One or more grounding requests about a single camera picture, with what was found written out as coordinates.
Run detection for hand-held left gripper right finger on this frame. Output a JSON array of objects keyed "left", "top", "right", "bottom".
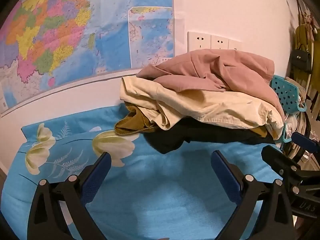
[{"left": 211, "top": 150, "right": 294, "bottom": 240}]

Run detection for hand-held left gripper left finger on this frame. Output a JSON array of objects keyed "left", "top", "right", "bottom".
[{"left": 27, "top": 152, "right": 112, "bottom": 240}]

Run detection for cream garment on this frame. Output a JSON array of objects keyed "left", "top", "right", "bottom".
[{"left": 119, "top": 76, "right": 285, "bottom": 140}]

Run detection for blue floral bed sheet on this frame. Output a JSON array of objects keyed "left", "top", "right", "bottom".
[{"left": 5, "top": 104, "right": 284, "bottom": 240}]

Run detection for black handbag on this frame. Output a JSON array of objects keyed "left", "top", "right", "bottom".
[{"left": 291, "top": 44, "right": 313, "bottom": 72}]

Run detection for white wall socket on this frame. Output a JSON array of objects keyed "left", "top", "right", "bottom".
[
  {"left": 228, "top": 39, "right": 243, "bottom": 52},
  {"left": 211, "top": 34, "right": 229, "bottom": 50},
  {"left": 187, "top": 31, "right": 212, "bottom": 53}
]

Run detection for teal perforated plastic basket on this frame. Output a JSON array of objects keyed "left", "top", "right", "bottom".
[{"left": 270, "top": 75, "right": 307, "bottom": 143}]

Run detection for olive yellow hanging garment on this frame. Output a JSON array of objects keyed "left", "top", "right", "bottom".
[{"left": 294, "top": 22, "right": 313, "bottom": 80}]

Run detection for white clothes rack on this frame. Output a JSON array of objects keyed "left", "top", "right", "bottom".
[{"left": 296, "top": 0, "right": 320, "bottom": 120}]

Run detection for mustard brown garment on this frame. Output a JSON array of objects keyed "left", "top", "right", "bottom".
[{"left": 114, "top": 104, "right": 268, "bottom": 138}]

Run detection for colourful wall map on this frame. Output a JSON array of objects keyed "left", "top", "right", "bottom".
[{"left": 0, "top": 0, "right": 186, "bottom": 118}]

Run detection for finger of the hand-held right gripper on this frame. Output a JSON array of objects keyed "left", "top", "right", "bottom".
[
  {"left": 291, "top": 132, "right": 317, "bottom": 153},
  {"left": 261, "top": 145, "right": 304, "bottom": 179}
]

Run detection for black garment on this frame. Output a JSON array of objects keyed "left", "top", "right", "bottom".
[{"left": 144, "top": 117, "right": 278, "bottom": 155}]

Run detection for pink jacket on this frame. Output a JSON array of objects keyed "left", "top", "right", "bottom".
[{"left": 137, "top": 49, "right": 285, "bottom": 120}]

